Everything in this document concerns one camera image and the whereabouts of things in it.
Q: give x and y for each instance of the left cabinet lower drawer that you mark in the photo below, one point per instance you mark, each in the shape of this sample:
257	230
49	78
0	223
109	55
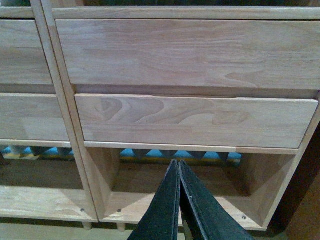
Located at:
28	116

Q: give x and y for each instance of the right cabinet upper drawer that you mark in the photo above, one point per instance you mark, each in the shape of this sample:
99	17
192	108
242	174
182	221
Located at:
198	53

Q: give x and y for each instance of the right wooden shelf cabinet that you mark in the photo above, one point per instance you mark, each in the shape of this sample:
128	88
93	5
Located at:
123	177

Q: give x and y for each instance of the wooden shelf cabinet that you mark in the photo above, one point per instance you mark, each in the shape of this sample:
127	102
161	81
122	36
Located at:
54	185
123	177

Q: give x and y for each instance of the left cabinet upper drawer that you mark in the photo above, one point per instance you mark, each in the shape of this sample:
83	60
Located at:
22	58

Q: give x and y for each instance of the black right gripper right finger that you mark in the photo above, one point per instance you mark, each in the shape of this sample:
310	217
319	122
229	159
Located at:
203	218

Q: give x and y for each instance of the cabinet drawer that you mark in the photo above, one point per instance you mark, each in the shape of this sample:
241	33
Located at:
28	116
198	53
228	122
22	58

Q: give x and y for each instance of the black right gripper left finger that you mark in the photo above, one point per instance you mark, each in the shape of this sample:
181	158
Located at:
161	220

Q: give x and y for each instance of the left wooden shelf cabinet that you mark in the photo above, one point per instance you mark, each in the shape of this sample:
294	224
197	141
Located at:
54	185

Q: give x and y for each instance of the right cabinet lower drawer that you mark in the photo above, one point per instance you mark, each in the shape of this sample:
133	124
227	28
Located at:
228	122

